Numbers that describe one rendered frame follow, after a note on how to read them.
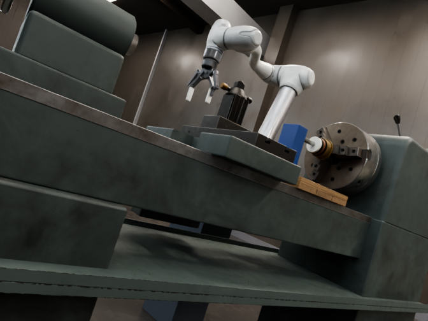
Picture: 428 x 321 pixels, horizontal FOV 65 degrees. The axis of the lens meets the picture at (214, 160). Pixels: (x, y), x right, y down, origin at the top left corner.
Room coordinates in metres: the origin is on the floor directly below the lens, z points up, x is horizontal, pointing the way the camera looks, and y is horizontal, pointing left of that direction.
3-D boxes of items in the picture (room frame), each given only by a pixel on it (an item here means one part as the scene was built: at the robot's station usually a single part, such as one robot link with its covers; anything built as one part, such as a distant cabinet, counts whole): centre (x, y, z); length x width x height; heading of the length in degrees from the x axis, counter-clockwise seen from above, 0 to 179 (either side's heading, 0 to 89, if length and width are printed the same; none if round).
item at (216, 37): (1.61, 0.16, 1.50); 0.13 x 0.11 x 0.16; 51
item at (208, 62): (1.62, 0.17, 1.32); 0.08 x 0.07 x 0.09; 49
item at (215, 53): (1.62, 0.17, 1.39); 0.09 x 0.09 x 0.06
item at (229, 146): (1.15, 0.01, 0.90); 0.53 x 0.30 x 0.06; 36
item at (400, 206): (1.76, -0.86, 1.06); 0.59 x 0.48 x 0.39; 126
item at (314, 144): (1.36, -0.33, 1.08); 0.13 x 0.07 x 0.07; 126
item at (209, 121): (1.23, -0.03, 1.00); 0.20 x 0.10 x 0.05; 126
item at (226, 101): (1.21, -0.01, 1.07); 0.07 x 0.07 x 0.10; 36
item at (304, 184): (1.34, -0.31, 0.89); 0.36 x 0.30 x 0.04; 36
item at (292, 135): (1.31, -0.27, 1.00); 0.08 x 0.06 x 0.23; 36
